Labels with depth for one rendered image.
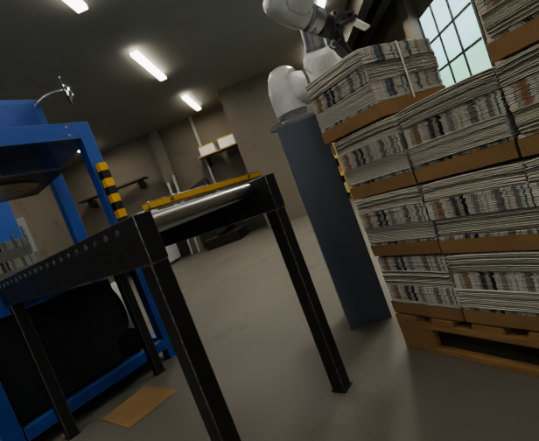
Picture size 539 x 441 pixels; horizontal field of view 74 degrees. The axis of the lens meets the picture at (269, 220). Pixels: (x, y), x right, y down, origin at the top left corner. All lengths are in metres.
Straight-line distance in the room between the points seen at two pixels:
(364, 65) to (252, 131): 7.42
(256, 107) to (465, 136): 7.76
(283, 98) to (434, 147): 0.82
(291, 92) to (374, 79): 0.58
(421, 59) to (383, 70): 0.21
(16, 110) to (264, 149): 6.53
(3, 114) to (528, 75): 2.37
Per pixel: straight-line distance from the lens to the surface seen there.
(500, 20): 1.04
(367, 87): 1.24
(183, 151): 10.02
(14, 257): 2.93
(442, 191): 1.15
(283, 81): 1.75
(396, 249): 1.33
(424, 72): 1.46
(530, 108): 1.01
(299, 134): 1.68
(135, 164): 10.45
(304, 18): 1.34
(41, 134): 2.41
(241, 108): 8.70
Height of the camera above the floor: 0.73
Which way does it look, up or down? 4 degrees down
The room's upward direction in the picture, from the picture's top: 21 degrees counter-clockwise
